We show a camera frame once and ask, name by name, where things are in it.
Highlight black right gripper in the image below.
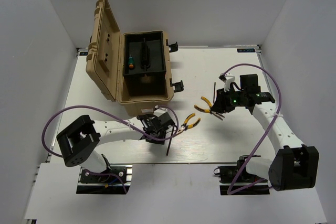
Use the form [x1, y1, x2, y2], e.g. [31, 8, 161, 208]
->
[211, 86, 247, 114]

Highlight long dark hex key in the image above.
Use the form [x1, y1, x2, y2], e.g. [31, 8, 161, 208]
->
[166, 126, 178, 156]

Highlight yellow needle-nose pliers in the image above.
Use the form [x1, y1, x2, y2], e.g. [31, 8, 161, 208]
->
[173, 113, 201, 136]

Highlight tan plastic toolbox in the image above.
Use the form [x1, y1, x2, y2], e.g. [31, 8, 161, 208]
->
[86, 0, 174, 116]

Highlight green screwdriver orange cap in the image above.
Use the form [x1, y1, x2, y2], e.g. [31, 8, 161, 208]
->
[128, 56, 134, 69]

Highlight straight dark hex key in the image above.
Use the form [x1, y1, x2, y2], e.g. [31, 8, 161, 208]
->
[213, 82, 216, 103]

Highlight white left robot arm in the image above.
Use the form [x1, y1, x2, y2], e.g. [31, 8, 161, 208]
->
[57, 112, 176, 182]

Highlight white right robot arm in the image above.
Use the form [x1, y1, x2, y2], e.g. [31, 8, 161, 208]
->
[211, 73, 319, 191]

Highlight black toolbox front latch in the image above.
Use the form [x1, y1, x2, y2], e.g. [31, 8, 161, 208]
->
[170, 79, 184, 93]

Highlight black toolbox latch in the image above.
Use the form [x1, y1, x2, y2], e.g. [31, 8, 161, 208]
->
[166, 40, 178, 53]
[170, 79, 184, 93]

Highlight blue label sticker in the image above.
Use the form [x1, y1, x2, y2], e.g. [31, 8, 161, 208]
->
[237, 48, 256, 53]

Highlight black toolbox inner tray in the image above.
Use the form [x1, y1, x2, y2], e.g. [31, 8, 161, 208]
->
[123, 31, 166, 78]

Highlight black toolbox rear latch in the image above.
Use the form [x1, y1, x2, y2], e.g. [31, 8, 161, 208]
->
[166, 40, 178, 53]

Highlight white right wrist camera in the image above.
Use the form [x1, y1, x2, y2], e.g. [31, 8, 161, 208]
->
[219, 73, 235, 92]

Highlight black toolbox carry handle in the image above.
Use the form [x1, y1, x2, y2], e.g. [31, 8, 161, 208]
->
[141, 38, 150, 71]

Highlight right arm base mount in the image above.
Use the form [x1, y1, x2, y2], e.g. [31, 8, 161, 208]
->
[213, 155, 270, 196]

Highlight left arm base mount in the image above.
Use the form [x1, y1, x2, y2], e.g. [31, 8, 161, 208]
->
[76, 164, 132, 195]

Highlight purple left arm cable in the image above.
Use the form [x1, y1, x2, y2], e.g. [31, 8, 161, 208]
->
[41, 105, 179, 193]

